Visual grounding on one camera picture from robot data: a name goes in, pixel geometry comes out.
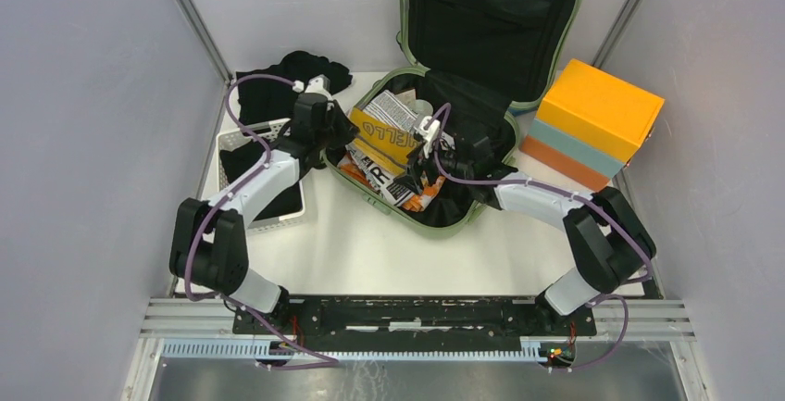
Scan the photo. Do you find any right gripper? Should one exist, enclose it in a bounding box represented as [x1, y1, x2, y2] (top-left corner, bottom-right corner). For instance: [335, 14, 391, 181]
[393, 134, 473, 196]

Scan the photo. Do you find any yellow black garment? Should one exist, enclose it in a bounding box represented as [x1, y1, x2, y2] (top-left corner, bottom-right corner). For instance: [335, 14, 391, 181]
[349, 109, 418, 176]

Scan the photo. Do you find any black white newspaper-print garment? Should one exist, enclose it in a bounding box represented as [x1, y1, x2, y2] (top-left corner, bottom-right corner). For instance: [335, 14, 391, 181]
[339, 89, 425, 189]

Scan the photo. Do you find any white plastic basket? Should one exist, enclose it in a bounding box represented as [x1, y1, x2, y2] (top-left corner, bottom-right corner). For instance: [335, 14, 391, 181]
[214, 118, 305, 232]

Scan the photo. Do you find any green hard-shell suitcase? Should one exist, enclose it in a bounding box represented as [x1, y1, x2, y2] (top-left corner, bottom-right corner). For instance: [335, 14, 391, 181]
[323, 0, 589, 240]

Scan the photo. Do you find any orange white garment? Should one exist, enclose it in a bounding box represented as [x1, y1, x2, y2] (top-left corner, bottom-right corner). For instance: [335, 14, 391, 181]
[338, 157, 445, 212]

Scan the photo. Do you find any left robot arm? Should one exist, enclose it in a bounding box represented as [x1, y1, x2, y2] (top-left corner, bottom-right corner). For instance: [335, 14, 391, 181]
[168, 92, 358, 334]

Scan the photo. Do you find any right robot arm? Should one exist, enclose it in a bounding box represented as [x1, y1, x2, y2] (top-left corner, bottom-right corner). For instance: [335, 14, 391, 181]
[404, 135, 656, 334]

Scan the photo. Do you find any round pale green jar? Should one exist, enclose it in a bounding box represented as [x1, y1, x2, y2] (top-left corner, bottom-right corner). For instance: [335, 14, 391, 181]
[412, 99, 434, 116]

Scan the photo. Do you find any black cloth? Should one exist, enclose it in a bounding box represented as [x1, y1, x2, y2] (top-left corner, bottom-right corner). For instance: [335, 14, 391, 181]
[236, 51, 353, 125]

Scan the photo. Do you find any orange blue stacked box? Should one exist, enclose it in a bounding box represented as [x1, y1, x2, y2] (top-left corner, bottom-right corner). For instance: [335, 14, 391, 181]
[520, 59, 665, 191]

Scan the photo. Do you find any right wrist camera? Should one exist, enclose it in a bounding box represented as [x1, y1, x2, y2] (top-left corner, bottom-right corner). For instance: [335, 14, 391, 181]
[413, 116, 442, 158]

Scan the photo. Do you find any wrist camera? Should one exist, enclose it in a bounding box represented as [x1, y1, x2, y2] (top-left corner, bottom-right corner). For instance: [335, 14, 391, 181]
[305, 75, 332, 101]
[413, 116, 442, 158]

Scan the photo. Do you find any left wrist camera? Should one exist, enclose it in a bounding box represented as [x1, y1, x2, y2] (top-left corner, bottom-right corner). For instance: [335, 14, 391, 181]
[305, 75, 332, 101]

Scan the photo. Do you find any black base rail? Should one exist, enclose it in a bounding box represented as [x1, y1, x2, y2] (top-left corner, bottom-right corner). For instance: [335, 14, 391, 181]
[141, 292, 694, 366]

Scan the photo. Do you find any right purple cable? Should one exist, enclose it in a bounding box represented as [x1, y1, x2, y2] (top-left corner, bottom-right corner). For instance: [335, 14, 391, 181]
[429, 102, 654, 371]

